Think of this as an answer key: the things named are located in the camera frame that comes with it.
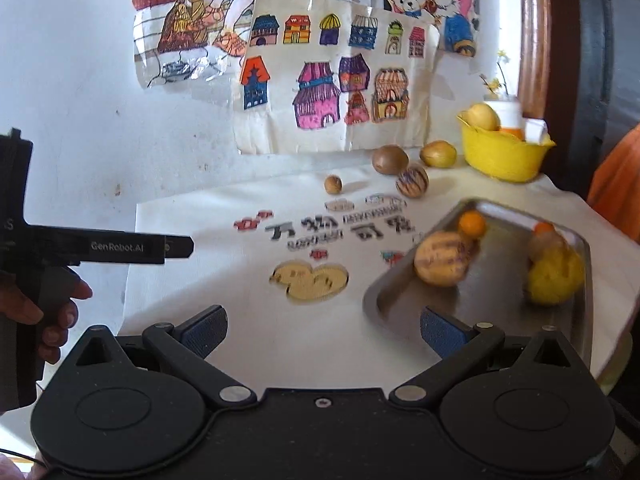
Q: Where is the wooden door frame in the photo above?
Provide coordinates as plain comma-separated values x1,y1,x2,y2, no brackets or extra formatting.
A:
517,0,556,111

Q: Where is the boy with fan drawing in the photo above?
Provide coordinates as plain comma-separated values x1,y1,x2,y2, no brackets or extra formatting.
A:
132,0,381,91

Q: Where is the dark striped small melon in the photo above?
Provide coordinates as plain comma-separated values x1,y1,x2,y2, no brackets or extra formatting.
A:
395,165,430,199

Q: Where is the black door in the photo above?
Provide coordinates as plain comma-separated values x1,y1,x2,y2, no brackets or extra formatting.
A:
547,0,640,201

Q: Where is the thin black cable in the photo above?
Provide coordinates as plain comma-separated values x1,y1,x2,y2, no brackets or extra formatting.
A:
0,451,48,467

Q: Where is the person's left hand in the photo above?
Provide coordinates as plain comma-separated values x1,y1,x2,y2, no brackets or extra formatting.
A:
0,267,93,366

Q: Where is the yellow plastic basket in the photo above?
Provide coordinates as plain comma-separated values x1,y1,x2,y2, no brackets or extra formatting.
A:
456,114,557,183

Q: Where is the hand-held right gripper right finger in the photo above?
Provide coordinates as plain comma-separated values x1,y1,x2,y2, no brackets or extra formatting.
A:
389,307,586,407

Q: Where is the white bottle vase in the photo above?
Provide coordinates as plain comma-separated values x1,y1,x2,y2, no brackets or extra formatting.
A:
484,100,525,141

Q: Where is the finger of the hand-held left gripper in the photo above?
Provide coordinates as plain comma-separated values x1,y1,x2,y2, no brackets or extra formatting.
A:
163,236,195,261

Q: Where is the brown kiwi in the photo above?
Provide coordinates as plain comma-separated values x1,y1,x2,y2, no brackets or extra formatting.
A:
372,144,410,176

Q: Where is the white printed table cloth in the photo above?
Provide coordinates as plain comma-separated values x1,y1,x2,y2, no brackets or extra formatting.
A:
117,160,640,386

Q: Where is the yellow mango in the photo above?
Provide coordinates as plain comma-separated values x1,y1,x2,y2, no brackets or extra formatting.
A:
419,140,458,169

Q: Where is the tan potato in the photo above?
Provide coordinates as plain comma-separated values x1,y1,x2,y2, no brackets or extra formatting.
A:
413,231,473,288

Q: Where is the colourful houses drawing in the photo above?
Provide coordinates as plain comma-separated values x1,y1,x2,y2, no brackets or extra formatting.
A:
232,0,441,156

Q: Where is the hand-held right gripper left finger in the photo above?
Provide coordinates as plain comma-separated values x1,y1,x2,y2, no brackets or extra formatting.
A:
62,305,256,409

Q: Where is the orange dress girl poster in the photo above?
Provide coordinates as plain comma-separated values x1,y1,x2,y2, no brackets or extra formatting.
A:
587,125,640,246

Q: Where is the yellow round fruit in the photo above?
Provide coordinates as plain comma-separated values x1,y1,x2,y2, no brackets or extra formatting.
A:
462,103,501,132

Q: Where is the metal tray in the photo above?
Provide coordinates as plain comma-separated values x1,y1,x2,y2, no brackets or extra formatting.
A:
362,197,593,368

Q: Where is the white paper card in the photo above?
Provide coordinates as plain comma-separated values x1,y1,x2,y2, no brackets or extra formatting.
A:
522,117,551,145

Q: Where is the girl with teddy drawing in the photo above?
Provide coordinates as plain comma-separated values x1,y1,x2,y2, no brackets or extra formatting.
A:
382,0,481,58

